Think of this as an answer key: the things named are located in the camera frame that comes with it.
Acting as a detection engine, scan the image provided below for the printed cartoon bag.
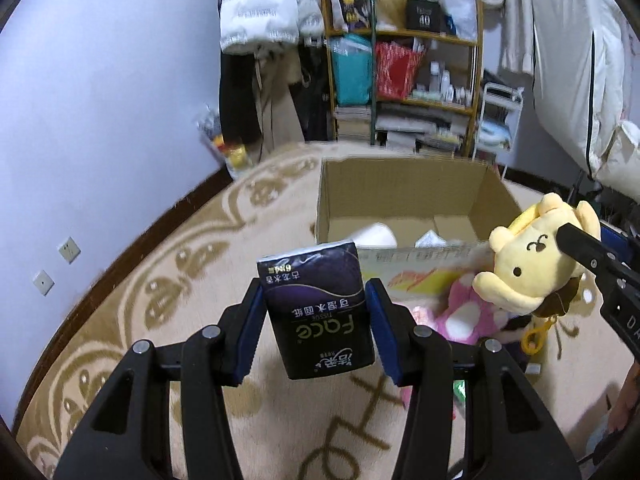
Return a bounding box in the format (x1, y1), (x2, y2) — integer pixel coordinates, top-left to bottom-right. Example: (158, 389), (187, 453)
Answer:
(332, 0), (376, 36)

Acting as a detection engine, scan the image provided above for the beige hanging coat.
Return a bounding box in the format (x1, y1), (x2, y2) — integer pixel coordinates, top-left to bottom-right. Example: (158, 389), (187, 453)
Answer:
(252, 45), (307, 161)

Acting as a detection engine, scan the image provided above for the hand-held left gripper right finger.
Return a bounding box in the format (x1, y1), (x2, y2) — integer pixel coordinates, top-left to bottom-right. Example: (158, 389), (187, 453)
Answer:
(364, 277), (573, 480)

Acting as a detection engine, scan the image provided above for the teal shopping bag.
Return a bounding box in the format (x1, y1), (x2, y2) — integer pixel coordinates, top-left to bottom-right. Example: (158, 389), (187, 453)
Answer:
(330, 37), (373, 107)

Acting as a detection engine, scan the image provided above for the clear bag of toys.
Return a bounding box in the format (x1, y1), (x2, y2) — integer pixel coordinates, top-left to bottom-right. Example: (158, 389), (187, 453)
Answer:
(197, 105), (251, 178)

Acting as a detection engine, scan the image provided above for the white patterned curtain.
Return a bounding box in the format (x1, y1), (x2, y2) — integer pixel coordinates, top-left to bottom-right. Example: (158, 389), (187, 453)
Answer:
(400, 0), (536, 76)

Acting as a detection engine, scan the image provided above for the black gift box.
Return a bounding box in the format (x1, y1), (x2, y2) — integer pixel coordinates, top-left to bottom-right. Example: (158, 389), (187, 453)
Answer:
(405, 0), (441, 31)

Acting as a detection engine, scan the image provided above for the row of cosmetic bottles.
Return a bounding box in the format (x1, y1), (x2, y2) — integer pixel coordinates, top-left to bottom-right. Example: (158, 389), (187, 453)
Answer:
(412, 60), (473, 106)

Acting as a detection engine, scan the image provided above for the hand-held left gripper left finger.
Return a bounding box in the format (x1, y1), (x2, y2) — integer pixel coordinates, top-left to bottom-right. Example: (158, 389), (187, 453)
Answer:
(52, 280), (268, 480)

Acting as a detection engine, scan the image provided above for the yellow dog plush toy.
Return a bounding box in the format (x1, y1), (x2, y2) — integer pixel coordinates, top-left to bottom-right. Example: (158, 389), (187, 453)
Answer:
(472, 192), (601, 356)

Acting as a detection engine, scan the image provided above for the cardboard box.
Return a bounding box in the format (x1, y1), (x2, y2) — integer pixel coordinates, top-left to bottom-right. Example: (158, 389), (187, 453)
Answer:
(314, 157), (540, 311)

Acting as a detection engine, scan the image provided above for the stack of books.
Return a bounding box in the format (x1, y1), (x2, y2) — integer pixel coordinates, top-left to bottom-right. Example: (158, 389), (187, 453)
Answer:
(335, 105), (373, 142)

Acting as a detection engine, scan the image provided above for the person's right forearm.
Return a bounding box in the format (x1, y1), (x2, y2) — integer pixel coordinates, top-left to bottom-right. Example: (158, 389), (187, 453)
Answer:
(607, 367), (640, 436)

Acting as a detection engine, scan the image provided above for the black hanging garment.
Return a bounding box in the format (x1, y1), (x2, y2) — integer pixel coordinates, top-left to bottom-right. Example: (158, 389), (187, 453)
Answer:
(220, 52), (263, 143)

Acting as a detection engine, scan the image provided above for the white plastic bag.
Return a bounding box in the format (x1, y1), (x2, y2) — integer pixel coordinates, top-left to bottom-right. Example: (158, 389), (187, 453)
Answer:
(440, 0), (478, 41)

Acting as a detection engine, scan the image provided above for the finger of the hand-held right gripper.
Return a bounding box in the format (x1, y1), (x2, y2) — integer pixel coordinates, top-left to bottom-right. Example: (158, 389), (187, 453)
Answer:
(557, 223), (640, 277)
(600, 220), (632, 246)

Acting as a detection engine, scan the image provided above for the white crumpled packet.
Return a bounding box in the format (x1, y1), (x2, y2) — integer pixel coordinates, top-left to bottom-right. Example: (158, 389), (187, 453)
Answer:
(415, 230), (448, 250)

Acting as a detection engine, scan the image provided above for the white trolley cart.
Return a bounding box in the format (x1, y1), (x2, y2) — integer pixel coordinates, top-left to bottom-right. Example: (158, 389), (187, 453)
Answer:
(475, 82), (523, 166)

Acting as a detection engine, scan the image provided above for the wooden shelf with clutter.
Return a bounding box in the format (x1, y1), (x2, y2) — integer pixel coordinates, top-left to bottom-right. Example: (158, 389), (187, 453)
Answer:
(320, 0), (486, 158)

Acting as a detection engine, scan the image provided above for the white folded mattress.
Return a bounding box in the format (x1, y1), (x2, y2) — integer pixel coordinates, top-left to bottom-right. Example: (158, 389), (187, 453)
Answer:
(530, 0), (640, 181)

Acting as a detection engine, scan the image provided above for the pile of books and papers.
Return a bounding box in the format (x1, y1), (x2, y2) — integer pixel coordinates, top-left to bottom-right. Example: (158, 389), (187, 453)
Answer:
(375, 107), (471, 156)

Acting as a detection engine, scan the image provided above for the blonde wig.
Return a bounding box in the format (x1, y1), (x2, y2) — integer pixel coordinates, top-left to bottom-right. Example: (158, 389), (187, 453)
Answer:
(375, 0), (408, 31)

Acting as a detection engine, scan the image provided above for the red shopping bag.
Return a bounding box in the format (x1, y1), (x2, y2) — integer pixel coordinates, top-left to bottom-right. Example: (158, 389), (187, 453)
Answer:
(375, 42), (426, 101)

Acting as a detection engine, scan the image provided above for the green pole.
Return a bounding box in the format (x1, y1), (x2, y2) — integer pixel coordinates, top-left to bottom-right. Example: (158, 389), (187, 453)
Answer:
(369, 0), (377, 146)

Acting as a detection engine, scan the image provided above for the pink plush toy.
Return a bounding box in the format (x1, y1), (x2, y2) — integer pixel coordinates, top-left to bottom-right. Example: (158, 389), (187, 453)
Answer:
(432, 272), (508, 346)

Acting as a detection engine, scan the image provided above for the black hanging coat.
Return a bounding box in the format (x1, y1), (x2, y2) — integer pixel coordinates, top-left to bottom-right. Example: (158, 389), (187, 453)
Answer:
(295, 37), (335, 142)

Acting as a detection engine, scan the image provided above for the dark tissue pack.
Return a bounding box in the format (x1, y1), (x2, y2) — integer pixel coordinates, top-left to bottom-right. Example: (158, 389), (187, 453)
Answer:
(256, 241), (377, 381)

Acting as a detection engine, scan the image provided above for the white puffer jacket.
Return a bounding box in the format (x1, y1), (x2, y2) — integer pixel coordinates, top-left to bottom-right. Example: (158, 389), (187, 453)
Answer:
(220, 0), (326, 56)

